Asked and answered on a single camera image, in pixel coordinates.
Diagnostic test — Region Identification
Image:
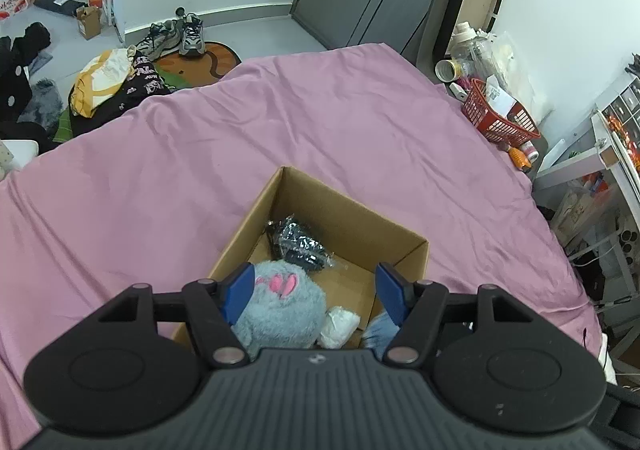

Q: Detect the grey fluffy plush toy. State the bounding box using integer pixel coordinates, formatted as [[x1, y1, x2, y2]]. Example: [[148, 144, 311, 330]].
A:
[[232, 260, 328, 361]]

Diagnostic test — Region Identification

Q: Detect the grey sneaker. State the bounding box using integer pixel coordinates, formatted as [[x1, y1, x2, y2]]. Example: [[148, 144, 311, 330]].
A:
[[135, 20, 183, 58], [177, 12, 207, 57]]

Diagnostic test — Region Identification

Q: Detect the blue octopus plush toy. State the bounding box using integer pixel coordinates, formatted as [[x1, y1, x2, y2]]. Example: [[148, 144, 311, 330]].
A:
[[361, 312, 401, 356]]

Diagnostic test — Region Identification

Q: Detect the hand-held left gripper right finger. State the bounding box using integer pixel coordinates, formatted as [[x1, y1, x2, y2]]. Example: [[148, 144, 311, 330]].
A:
[[376, 263, 531, 369]]

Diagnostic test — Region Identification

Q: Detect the black packet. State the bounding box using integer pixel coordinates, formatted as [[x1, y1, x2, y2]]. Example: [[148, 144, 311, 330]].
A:
[[267, 216, 333, 273]]

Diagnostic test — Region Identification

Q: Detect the white soft pouch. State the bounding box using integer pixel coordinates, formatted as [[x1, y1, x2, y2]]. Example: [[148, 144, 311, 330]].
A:
[[317, 306, 362, 350]]

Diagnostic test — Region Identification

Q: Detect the red plastic basket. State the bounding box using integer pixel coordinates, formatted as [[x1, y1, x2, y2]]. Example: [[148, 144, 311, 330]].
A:
[[461, 78, 542, 146]]

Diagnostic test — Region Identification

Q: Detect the black clothing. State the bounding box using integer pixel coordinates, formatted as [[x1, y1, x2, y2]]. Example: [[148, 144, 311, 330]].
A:
[[0, 22, 53, 121]]

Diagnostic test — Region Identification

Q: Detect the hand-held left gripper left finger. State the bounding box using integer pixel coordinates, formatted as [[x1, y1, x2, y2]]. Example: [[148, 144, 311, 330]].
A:
[[97, 262, 257, 369]]

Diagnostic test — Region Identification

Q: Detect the small drawer organizer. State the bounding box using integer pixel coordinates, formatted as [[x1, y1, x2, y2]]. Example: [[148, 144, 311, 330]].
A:
[[597, 75, 640, 131]]

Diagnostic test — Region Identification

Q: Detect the brown floor mat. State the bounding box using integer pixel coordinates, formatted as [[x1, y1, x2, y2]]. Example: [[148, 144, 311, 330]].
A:
[[152, 41, 243, 91]]

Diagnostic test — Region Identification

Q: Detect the pink bed sheet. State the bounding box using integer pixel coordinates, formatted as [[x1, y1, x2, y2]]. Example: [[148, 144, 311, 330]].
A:
[[0, 42, 608, 450]]

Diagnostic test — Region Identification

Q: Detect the orange bottle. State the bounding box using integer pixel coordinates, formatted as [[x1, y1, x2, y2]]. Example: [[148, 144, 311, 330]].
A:
[[509, 147, 533, 173]]

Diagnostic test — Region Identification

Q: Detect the grey fluffy cloth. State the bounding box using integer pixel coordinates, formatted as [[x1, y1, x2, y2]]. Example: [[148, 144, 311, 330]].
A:
[[20, 80, 63, 126]]

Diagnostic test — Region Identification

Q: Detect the clear bottle white cap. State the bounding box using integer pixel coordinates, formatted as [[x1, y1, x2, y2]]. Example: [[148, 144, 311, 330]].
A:
[[450, 21, 481, 63]]

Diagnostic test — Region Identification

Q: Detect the black printed cloth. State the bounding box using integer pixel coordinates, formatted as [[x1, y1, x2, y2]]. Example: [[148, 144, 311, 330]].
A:
[[70, 47, 176, 131]]

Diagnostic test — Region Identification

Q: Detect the clear plastic bag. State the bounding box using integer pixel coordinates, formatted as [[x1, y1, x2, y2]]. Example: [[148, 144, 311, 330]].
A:
[[475, 30, 556, 126]]

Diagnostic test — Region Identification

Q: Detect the red white plastic bag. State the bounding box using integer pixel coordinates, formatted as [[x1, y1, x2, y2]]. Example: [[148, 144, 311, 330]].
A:
[[0, 0, 30, 21]]

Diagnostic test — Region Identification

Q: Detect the small open cardboard box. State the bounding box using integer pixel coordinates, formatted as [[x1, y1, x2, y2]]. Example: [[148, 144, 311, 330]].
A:
[[76, 6, 103, 41]]

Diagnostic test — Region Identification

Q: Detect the dark flat package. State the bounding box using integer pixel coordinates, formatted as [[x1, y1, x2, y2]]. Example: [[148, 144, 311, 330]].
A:
[[32, 0, 88, 18]]

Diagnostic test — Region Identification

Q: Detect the yellow white bag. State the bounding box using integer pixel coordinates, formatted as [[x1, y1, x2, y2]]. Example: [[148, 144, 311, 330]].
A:
[[70, 49, 138, 118]]

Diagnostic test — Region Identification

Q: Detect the dotted cream cloth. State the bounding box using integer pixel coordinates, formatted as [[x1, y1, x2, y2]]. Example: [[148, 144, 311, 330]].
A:
[[0, 140, 16, 181]]

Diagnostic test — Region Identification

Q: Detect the black topped white desk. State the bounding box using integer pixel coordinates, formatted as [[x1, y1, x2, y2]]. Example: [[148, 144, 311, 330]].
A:
[[535, 110, 640, 291]]

